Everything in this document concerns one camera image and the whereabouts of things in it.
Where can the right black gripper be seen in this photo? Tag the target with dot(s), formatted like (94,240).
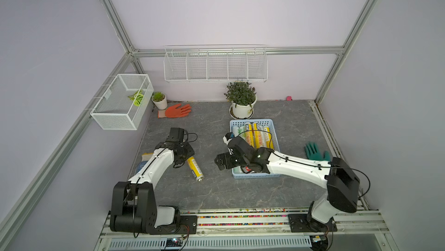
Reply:
(226,163)

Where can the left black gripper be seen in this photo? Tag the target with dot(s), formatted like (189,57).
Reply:
(190,153)

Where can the yellow red plastic wrap roll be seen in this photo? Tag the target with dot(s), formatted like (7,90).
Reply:
(249,136)

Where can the white green plastic wrap roll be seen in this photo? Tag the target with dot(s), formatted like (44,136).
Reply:
(238,131)

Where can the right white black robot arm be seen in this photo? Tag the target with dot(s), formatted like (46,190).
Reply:
(339,181)

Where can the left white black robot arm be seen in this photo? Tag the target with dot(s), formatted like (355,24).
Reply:
(134,207)

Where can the green toy in basket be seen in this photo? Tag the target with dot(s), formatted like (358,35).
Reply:
(137,98)

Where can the blue white work glove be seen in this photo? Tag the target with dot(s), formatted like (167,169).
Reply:
(145,158)

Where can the red rubber glove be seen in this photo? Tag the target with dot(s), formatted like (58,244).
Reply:
(175,111)

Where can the small potted green plant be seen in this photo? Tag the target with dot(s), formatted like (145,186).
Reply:
(160,100)

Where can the large potted green plant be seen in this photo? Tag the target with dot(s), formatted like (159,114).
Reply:
(243,98)

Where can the green rubber glove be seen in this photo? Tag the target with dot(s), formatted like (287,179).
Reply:
(313,152)

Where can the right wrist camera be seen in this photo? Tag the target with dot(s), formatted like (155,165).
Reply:
(229,136)

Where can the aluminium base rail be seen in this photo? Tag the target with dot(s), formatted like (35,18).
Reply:
(271,229)

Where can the white wire side basket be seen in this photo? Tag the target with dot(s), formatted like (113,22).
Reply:
(114,110)

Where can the white wire wall shelf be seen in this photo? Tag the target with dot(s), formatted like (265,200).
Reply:
(216,63)

